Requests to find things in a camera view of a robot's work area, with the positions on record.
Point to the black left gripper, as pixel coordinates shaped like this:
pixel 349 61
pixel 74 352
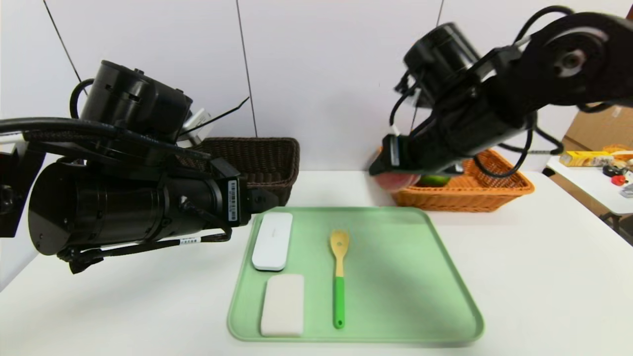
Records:
pixel 234 199

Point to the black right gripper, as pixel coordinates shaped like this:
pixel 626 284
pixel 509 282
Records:
pixel 394 151

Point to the pink peach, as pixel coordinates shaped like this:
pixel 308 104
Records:
pixel 395 183

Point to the white oblong case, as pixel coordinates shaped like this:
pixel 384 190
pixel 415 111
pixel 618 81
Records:
pixel 272 242

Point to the green citrus fruit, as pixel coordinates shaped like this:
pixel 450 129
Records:
pixel 435 181

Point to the white sponge block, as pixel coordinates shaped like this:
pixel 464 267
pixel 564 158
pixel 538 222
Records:
pixel 282 306

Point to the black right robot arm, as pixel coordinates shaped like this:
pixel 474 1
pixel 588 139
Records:
pixel 519 94

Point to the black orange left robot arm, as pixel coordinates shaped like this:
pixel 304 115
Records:
pixel 113 207

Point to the dark brown wicker basket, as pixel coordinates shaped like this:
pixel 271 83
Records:
pixel 267 158

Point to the orange wicker basket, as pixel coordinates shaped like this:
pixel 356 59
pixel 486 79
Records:
pixel 470 195

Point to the light green plastic tray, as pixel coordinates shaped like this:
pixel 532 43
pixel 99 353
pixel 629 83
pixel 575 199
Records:
pixel 395 296

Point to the white side table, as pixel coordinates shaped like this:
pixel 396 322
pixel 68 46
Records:
pixel 583 183

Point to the yellow box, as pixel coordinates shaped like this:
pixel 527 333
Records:
pixel 586 158

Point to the light wood cabinet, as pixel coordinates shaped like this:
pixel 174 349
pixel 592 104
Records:
pixel 598 128

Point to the small black object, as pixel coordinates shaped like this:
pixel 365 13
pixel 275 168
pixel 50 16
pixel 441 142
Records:
pixel 613 170

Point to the small red object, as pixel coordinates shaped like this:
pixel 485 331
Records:
pixel 619 180

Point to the orange packet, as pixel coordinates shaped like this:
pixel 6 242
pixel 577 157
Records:
pixel 620 151

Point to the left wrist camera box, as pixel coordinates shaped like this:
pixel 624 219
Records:
pixel 198 122

